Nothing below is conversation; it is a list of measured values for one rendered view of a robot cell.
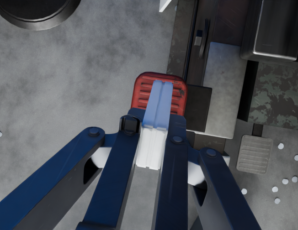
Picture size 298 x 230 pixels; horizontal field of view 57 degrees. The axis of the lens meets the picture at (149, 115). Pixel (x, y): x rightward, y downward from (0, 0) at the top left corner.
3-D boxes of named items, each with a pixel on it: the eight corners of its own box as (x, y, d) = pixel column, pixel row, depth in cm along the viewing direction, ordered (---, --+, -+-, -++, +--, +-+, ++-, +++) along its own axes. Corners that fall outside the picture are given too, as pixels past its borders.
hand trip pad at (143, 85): (176, 130, 38) (180, 140, 30) (133, 123, 38) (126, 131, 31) (185, 80, 37) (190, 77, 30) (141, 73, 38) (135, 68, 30)
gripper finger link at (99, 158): (132, 176, 15) (78, 166, 15) (144, 128, 19) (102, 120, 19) (135, 154, 14) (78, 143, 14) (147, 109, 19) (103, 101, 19)
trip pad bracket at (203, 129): (191, 119, 54) (207, 135, 35) (142, 111, 55) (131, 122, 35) (196, 89, 54) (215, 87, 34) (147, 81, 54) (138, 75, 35)
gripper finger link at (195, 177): (162, 159, 14) (220, 170, 14) (168, 112, 18) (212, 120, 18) (158, 181, 15) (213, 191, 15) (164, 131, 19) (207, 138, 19)
